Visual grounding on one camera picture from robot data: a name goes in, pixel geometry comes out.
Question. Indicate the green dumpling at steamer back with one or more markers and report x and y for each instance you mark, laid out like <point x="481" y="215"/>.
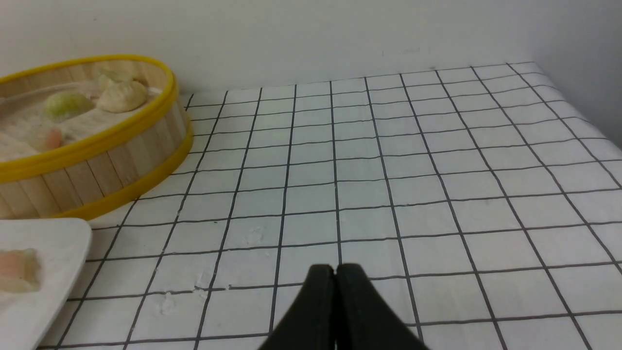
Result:
<point x="106" y="75"/>

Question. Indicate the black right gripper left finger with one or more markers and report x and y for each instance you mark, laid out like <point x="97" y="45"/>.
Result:
<point x="307" y="323"/>

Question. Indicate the white grid tablecloth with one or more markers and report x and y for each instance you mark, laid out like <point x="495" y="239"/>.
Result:
<point x="485" y="209"/>

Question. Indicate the pink dumpling in steamer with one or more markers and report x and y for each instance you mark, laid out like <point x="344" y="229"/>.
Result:
<point x="46" y="139"/>

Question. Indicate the green dumpling in steamer centre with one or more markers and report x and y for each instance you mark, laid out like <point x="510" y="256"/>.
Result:
<point x="64" y="105"/>

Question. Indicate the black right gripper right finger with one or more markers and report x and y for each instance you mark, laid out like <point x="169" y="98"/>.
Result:
<point x="364" y="321"/>

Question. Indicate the pink dumpling on plate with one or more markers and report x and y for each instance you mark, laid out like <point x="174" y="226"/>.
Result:
<point x="19" y="270"/>

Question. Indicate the yellow rimmed bamboo steamer basket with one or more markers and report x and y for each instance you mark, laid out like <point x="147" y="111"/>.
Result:
<point x="99" y="174"/>

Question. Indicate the white dumpling in steamer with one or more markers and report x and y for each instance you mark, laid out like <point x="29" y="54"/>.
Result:
<point x="122" y="97"/>

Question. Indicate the white square plate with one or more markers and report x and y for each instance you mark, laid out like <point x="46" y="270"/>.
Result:
<point x="57" y="250"/>

